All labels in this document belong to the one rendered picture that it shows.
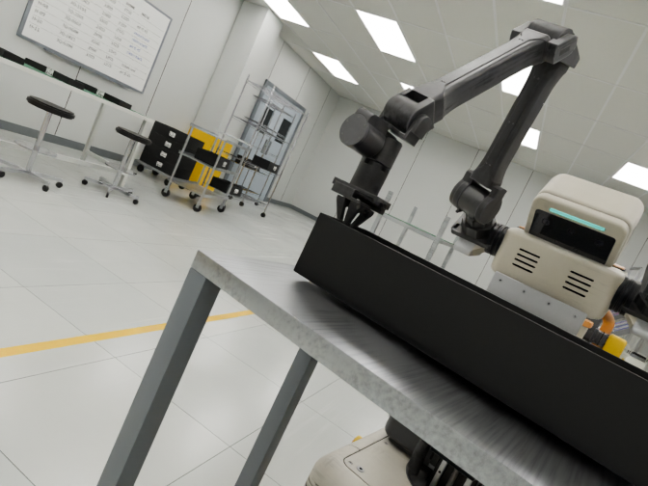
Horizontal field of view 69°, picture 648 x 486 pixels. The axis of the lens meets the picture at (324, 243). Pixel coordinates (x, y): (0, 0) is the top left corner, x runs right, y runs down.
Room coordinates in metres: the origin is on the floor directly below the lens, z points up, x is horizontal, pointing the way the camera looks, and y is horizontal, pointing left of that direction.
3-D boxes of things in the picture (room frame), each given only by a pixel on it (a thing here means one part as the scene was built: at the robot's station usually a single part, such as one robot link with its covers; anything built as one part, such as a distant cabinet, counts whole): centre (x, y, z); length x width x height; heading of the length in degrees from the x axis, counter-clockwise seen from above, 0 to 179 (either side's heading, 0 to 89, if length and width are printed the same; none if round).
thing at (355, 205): (0.88, -0.02, 0.93); 0.07 x 0.07 x 0.09; 58
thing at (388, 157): (0.88, -0.02, 1.07); 0.07 x 0.06 x 0.07; 140
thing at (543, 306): (1.11, -0.50, 0.84); 0.28 x 0.16 x 0.22; 58
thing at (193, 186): (6.00, 1.72, 0.50); 0.90 x 0.54 x 1.00; 173
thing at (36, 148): (3.63, 2.33, 0.31); 0.53 x 0.50 x 0.62; 159
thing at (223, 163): (5.96, 1.72, 0.63); 0.40 x 0.30 x 0.14; 173
